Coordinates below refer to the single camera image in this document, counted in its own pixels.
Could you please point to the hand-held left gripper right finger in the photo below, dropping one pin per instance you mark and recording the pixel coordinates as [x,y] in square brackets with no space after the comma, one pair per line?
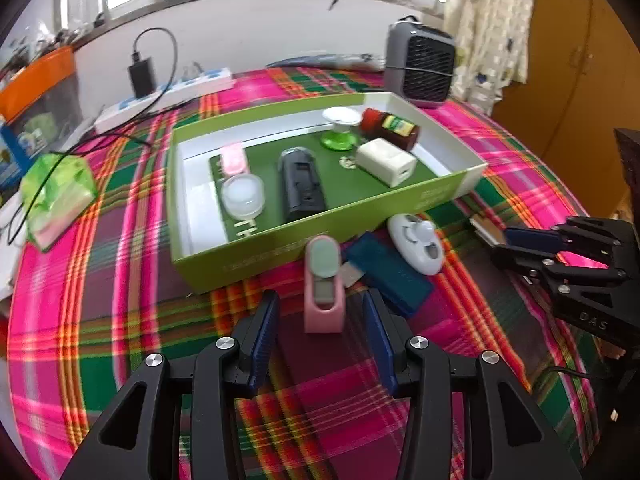
[377,345]

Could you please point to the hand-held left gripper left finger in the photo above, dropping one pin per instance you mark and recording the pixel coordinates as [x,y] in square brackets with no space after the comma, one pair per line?
[262,340]

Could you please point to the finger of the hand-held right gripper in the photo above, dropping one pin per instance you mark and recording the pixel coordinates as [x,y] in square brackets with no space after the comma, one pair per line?
[530,239]
[525,262]

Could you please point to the silver metal bar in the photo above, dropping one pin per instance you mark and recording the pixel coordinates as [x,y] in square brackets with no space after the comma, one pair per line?
[487,232]

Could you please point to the pink and grey-green device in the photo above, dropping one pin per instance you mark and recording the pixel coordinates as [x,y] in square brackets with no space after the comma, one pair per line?
[322,320]

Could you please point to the clear round container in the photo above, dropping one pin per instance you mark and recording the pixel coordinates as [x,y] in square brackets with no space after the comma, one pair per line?
[242,195]

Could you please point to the black rectangular device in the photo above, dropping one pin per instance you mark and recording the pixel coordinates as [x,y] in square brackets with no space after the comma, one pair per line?
[300,185]

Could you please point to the green cardboard box tray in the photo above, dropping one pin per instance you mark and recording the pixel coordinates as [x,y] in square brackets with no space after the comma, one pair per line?
[340,185]

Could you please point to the white charger adapter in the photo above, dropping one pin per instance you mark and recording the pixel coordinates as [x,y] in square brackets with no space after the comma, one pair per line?
[382,160]

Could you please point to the green and white stand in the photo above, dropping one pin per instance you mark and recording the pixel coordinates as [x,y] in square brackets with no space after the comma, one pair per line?
[335,140]

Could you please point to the blue rectangular case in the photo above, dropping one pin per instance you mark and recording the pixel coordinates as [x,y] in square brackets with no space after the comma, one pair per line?
[390,275]

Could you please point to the white round device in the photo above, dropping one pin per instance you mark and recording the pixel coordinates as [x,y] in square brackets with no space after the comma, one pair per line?
[415,250]

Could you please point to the pink green plaid blanket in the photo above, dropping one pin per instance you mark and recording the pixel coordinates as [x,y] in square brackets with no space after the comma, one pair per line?
[150,320]

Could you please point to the wooden wardrobe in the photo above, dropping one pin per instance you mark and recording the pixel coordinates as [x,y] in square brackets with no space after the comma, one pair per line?
[575,85]

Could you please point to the brown bottle with green label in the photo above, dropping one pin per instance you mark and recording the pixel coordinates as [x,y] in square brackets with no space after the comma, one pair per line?
[395,130]

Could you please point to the small pink clip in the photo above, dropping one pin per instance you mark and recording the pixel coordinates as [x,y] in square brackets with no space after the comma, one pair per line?
[234,160]

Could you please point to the grey portable heater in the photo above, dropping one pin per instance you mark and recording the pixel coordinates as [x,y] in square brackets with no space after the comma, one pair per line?
[425,65]

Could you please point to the cream patterned curtain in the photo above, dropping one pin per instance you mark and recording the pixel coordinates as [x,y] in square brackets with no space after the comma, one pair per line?
[490,35]

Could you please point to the green tissue pack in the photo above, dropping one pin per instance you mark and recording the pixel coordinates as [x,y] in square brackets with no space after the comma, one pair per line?
[55,195]

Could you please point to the grey long bundle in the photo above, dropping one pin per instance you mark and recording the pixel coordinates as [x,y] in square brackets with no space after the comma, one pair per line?
[340,60]

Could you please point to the white power strip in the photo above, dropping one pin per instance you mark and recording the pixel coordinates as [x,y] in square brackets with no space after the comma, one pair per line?
[200,82]

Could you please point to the black charger block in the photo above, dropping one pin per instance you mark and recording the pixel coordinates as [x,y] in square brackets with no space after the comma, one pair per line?
[142,77]

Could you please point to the blue printed box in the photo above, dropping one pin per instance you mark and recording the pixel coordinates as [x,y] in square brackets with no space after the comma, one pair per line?
[10,155]

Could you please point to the orange-lidded storage box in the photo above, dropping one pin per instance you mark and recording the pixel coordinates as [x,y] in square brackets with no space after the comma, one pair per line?
[45,67]

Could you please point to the pile of small clutter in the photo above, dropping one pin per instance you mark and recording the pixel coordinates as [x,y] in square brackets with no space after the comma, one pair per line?
[30,45]

